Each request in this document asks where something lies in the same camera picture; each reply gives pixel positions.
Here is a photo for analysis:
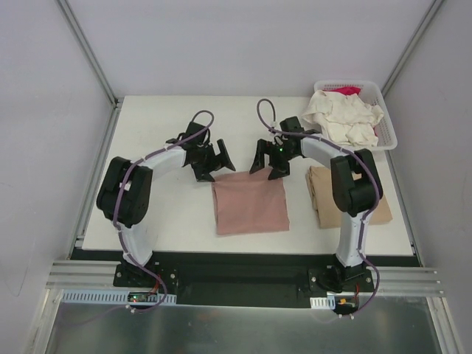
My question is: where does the left white cable duct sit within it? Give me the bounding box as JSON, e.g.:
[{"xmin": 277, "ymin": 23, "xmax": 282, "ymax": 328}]
[{"xmin": 62, "ymin": 290, "xmax": 177, "ymax": 306}]

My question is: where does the white cable duct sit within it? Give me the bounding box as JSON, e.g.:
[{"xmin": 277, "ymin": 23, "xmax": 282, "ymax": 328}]
[
  {"xmin": 62, "ymin": 290, "xmax": 177, "ymax": 306},
  {"xmin": 310, "ymin": 295, "xmax": 336, "ymax": 310}
]

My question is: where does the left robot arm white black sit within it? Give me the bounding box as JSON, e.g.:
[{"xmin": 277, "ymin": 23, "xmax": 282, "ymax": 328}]
[{"xmin": 96, "ymin": 139, "xmax": 235, "ymax": 287}]

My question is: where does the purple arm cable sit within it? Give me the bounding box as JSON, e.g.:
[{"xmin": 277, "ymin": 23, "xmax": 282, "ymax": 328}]
[
  {"xmin": 257, "ymin": 98, "xmax": 384, "ymax": 322},
  {"xmin": 112, "ymin": 109, "xmax": 215, "ymax": 314}
]

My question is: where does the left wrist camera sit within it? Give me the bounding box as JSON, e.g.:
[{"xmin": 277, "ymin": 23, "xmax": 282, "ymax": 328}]
[{"xmin": 184, "ymin": 122, "xmax": 211, "ymax": 145}]

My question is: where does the aluminium frame post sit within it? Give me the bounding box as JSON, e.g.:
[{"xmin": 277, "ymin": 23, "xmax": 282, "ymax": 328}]
[
  {"xmin": 55, "ymin": 0, "xmax": 120, "ymax": 108},
  {"xmin": 381, "ymin": 0, "xmax": 447, "ymax": 97}
]

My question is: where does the cream crumpled t shirt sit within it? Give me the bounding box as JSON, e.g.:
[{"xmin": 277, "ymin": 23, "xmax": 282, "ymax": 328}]
[{"xmin": 302, "ymin": 90, "xmax": 384, "ymax": 148}]

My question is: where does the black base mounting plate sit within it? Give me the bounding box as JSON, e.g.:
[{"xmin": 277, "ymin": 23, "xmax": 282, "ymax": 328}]
[{"xmin": 113, "ymin": 251, "xmax": 375, "ymax": 308}]

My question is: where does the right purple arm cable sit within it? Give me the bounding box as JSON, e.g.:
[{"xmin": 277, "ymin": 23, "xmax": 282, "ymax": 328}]
[{"xmin": 257, "ymin": 98, "xmax": 384, "ymax": 322}]

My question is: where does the right white cable duct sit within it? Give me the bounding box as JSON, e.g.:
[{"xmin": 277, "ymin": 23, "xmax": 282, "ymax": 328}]
[{"xmin": 310, "ymin": 295, "xmax": 336, "ymax": 310}]

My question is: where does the pink printed t shirt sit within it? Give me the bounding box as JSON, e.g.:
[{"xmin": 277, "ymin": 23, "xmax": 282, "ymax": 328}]
[{"xmin": 212, "ymin": 168, "xmax": 290, "ymax": 236}]

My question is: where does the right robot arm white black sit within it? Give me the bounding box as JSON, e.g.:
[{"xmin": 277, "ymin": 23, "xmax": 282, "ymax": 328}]
[{"xmin": 249, "ymin": 132, "xmax": 383, "ymax": 293}]

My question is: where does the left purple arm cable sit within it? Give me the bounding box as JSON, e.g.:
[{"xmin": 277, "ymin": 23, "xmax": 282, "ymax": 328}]
[{"xmin": 112, "ymin": 109, "xmax": 215, "ymax": 314}]

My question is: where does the right aluminium frame post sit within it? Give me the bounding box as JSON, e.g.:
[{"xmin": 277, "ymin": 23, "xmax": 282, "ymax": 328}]
[{"xmin": 381, "ymin": 0, "xmax": 447, "ymax": 97}]

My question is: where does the folded beige t shirt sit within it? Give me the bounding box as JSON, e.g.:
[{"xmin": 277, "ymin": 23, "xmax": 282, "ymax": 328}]
[{"xmin": 305, "ymin": 166, "xmax": 393, "ymax": 229}]

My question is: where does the magenta t shirt in basket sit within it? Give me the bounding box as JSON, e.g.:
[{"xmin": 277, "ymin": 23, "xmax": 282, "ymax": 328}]
[{"xmin": 324, "ymin": 86, "xmax": 361, "ymax": 96}]

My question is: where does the aluminium front rail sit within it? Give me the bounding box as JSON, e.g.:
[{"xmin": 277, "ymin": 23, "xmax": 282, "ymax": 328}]
[{"xmin": 46, "ymin": 260, "xmax": 446, "ymax": 297}]

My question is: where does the left aluminium frame post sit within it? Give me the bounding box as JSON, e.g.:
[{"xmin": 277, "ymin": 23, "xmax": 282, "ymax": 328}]
[{"xmin": 55, "ymin": 0, "xmax": 120, "ymax": 108}]

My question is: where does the white plastic laundry basket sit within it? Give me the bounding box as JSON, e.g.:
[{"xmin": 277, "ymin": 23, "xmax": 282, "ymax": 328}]
[{"xmin": 313, "ymin": 79, "xmax": 398, "ymax": 151}]

